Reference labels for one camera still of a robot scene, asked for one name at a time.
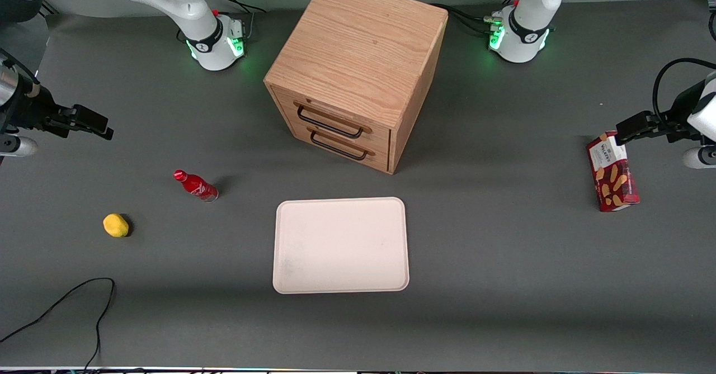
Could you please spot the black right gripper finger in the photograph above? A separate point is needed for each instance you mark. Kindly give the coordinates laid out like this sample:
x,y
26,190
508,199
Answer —
x,y
89,118
61,126

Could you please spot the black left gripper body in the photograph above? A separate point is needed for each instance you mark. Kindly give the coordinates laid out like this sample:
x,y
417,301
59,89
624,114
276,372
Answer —
x,y
679,109

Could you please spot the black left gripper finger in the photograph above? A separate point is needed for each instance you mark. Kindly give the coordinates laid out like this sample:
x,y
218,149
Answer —
x,y
637,122
643,134

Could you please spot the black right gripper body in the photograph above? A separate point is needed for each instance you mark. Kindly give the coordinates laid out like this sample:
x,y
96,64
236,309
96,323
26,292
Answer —
x,y
29,107

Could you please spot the red coke bottle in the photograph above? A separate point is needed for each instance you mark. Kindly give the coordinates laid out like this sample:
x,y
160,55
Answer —
x,y
197,185

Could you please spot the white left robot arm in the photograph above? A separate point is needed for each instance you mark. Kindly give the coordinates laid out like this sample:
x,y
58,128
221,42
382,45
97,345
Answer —
x,y
528,16

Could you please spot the cream plastic tray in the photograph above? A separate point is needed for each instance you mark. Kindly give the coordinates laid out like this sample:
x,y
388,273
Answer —
x,y
340,245

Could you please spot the red shortbread cookie box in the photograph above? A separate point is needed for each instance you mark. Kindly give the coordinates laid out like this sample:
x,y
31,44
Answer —
x,y
612,175

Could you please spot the yellow lemon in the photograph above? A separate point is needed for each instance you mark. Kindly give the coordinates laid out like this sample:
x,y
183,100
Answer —
x,y
116,225

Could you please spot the wooden drawer cabinet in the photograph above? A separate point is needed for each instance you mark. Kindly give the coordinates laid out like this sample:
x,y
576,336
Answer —
x,y
363,50

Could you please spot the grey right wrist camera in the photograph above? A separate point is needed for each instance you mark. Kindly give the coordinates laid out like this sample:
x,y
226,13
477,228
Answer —
x,y
19,146

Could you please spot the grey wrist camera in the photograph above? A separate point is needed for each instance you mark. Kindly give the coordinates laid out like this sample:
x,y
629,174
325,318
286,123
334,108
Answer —
x,y
19,146
699,157

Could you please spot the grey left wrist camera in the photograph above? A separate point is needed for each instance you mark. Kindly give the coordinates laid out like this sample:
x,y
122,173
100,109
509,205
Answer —
x,y
699,157

